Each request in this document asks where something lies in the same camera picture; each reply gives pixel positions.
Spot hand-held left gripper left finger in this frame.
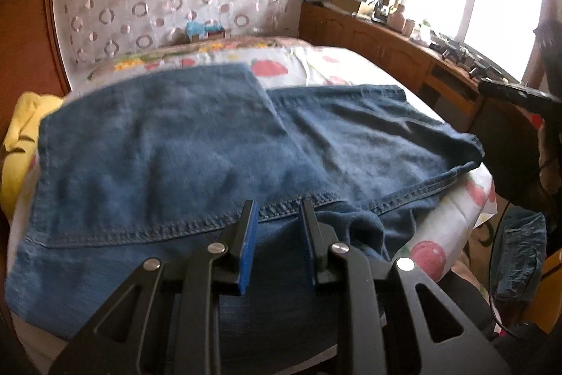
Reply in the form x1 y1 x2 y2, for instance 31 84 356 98
48 199 260 375

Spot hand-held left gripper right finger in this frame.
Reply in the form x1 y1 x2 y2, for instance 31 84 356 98
299 198 512 375

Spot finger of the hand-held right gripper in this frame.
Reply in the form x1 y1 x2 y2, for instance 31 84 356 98
478 78 554 113

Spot blue denim pants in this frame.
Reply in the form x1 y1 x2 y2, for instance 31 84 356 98
6 63 486 362

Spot pink bottle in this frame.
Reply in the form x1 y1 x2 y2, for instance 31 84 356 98
388 4 407 31

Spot long wooden cabinet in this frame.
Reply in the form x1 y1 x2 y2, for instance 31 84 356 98
300 1 541 138

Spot blue denim cloth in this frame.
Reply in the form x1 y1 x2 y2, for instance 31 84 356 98
491 208 547 310

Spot strawberry and flower printed sheet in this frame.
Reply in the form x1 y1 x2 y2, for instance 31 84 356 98
9 45 497 358

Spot open cardboard box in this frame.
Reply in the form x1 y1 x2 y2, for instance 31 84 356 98
331 0 366 14

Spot small cardboard box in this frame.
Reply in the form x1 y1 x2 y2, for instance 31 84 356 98
189 29 230 45

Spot floral blanket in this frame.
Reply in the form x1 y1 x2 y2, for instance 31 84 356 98
85 34 308 83

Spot yellow plush toy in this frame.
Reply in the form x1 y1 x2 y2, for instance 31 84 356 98
2 92 66 218

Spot wooden slatted wardrobe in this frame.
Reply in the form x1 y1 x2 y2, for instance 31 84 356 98
0 0 75 147

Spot black camera rig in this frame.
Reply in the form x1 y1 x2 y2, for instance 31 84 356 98
432 34 505 79

